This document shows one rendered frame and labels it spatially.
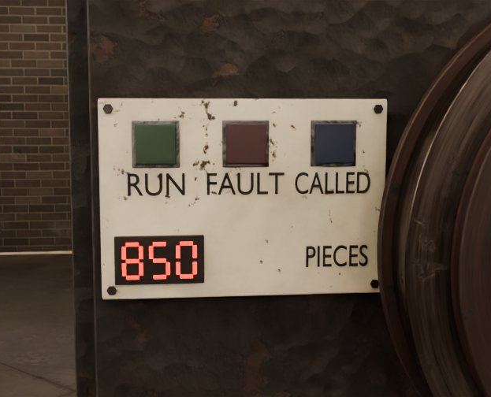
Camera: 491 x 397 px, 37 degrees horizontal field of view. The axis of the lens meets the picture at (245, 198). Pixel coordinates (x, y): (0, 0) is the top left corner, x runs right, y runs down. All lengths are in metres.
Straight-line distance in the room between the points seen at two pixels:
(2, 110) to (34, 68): 0.46
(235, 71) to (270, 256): 0.17
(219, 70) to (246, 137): 0.07
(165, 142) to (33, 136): 6.09
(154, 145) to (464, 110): 0.26
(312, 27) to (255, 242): 0.20
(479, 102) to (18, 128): 6.29
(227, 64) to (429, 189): 0.23
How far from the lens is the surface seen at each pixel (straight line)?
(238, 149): 0.65
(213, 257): 0.66
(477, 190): 0.55
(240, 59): 0.68
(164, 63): 0.67
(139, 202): 0.65
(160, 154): 0.65
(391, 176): 0.61
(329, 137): 0.66
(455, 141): 0.56
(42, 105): 6.70
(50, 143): 6.70
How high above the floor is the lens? 1.22
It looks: 6 degrees down
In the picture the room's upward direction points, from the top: straight up
